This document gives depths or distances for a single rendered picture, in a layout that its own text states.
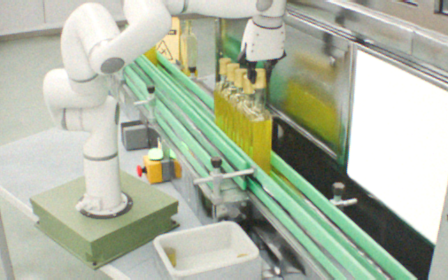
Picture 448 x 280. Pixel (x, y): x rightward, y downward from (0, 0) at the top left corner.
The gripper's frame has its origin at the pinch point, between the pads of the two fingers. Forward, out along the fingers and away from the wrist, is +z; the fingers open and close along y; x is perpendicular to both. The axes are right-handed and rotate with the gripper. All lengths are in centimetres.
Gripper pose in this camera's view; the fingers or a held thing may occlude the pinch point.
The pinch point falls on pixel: (258, 73)
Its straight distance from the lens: 152.1
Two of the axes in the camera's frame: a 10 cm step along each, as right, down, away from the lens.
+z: -1.0, 7.8, 6.1
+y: -9.2, 1.6, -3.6
